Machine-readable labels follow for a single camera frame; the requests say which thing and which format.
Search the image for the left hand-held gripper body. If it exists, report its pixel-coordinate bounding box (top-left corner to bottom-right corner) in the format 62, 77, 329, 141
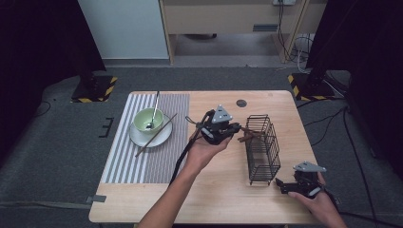
184, 104, 236, 146

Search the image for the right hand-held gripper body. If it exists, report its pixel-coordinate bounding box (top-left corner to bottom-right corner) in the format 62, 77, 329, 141
292, 161, 328, 200

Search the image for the black wire basket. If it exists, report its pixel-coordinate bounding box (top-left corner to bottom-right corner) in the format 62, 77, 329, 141
244, 114, 282, 186

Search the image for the white plate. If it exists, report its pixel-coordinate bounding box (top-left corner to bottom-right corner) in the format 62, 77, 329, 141
128, 113, 174, 149

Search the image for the person's left hand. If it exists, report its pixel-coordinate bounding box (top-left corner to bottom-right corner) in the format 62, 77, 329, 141
182, 130, 235, 178

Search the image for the person's right hand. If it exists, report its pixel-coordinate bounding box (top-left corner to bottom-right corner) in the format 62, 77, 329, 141
287, 172, 339, 222

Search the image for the grey striped placemat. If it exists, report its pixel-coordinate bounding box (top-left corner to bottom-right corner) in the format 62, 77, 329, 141
101, 92, 191, 185

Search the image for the metal spoon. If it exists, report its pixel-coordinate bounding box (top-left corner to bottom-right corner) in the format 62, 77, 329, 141
144, 90, 161, 130

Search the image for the green bowl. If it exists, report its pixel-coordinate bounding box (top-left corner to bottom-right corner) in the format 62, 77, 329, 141
132, 107, 165, 136

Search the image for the black stand striped base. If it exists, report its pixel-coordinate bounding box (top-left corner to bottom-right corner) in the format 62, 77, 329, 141
287, 47, 336, 103
70, 56, 119, 104

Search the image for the wooden desk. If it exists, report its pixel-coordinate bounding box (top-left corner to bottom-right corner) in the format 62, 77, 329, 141
158, 0, 314, 66

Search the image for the dark curtain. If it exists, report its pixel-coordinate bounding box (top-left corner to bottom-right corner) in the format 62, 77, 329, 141
0, 0, 107, 165
304, 0, 403, 181

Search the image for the white cabinet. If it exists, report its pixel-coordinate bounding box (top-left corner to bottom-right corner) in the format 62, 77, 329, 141
77, 0, 170, 61

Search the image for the grey tape piece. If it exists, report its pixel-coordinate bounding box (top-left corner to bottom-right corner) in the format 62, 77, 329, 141
85, 195, 107, 204

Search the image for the right hand-held gripper black cable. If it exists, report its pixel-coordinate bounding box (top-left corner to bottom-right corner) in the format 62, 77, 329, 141
322, 188, 340, 213

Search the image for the hand-held gripper black cable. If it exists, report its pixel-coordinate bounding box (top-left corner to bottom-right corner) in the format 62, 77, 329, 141
322, 188, 340, 213
168, 126, 202, 187

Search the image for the left hand-held gripper black cable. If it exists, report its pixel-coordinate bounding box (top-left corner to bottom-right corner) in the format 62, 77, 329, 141
168, 126, 202, 187

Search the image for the long black floor cable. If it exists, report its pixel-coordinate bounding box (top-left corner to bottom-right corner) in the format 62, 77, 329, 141
342, 106, 403, 228

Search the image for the white cable bundle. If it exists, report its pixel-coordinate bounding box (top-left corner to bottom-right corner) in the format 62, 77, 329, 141
290, 33, 314, 74

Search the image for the black hanging cable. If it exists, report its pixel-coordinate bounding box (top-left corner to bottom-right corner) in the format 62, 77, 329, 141
277, 3, 298, 62

